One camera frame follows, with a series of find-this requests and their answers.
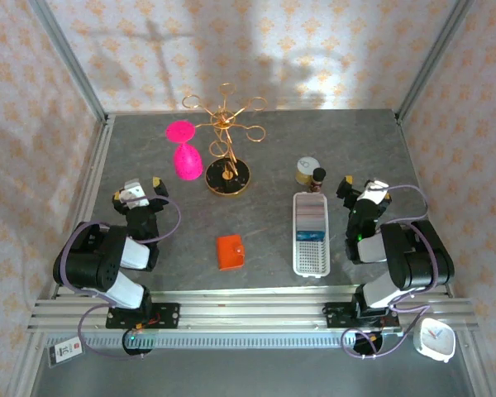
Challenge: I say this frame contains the gold tin can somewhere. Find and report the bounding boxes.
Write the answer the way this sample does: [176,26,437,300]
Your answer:
[296,155,322,185]

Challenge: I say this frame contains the white alarm clock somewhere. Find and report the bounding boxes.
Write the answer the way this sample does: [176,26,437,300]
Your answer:
[412,317,457,364]

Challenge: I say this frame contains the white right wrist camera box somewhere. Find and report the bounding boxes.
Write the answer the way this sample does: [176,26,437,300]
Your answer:
[362,178,390,204]

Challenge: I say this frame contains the aluminium table side rail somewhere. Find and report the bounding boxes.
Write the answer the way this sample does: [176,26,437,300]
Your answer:
[51,114,117,297]
[394,111,455,297]

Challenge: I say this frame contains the gold wire glass rack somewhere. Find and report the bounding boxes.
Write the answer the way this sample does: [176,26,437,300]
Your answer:
[181,82,268,199]

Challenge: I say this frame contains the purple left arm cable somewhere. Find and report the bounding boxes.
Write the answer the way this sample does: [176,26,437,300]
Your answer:
[60,194,182,360]

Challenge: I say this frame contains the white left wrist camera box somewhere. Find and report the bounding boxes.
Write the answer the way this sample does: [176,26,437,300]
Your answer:
[122,178,148,208]

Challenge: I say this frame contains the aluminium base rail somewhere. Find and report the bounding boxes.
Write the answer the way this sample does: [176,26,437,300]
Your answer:
[26,285,479,334]

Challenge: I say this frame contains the clear sleeved label tag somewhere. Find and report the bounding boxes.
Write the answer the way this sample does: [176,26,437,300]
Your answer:
[47,337,85,368]

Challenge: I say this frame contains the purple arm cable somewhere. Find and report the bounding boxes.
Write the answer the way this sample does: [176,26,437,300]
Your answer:
[341,184,444,361]
[60,194,182,360]

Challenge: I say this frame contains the black round device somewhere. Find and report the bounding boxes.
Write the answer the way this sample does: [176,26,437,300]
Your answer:
[122,328,156,357]
[349,328,386,359]

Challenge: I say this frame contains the grey slotted cable duct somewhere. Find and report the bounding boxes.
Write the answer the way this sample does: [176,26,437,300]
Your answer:
[45,333,402,349]

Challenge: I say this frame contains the aluminium frame post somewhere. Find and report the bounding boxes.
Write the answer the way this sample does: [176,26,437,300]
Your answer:
[394,0,479,125]
[26,0,111,125]

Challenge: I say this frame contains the grey striped credit card stack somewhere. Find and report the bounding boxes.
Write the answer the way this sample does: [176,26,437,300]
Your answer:
[296,194,327,231]

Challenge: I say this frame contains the white perforated plastic basket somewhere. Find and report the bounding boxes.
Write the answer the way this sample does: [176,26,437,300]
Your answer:
[292,191,331,277]

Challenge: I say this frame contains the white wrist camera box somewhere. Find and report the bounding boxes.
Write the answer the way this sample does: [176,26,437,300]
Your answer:
[122,178,148,208]
[362,178,390,204]

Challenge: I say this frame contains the orange card holder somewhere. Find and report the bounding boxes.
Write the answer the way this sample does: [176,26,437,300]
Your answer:
[216,233,246,272]

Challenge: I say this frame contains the blue credit card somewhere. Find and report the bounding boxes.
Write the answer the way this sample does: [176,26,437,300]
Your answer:
[296,229,327,243]

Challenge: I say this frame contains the small dark-capped spice bottle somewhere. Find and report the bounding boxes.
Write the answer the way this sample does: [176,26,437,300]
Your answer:
[309,167,327,194]

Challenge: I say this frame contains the pink wine glass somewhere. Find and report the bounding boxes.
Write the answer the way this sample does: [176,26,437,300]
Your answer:
[165,119,203,182]

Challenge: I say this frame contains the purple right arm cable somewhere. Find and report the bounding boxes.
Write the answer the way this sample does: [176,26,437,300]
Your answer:
[341,184,444,361]

